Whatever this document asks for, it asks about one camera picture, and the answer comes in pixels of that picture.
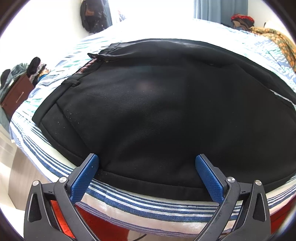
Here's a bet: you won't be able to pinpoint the black pants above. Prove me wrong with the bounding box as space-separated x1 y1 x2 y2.
32 39 295 201

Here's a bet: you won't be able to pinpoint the red fleece garment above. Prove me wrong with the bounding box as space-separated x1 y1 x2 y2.
49 199 296 241

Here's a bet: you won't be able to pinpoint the brown wooden nightstand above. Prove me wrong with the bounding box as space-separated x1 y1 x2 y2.
1 73 35 119

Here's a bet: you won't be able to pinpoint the clothes pile on nightstand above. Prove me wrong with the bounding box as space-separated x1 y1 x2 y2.
1 57 51 89

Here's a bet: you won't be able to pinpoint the orange floral blanket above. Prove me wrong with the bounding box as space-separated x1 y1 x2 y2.
249 27 295 72

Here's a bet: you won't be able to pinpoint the red black hat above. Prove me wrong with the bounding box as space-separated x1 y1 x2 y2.
231 14 254 31

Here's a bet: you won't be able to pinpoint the blue curtain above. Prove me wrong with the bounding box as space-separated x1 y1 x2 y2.
194 0 248 25

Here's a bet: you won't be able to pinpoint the dark hanging clothes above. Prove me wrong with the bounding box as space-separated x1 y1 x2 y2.
80 0 112 34

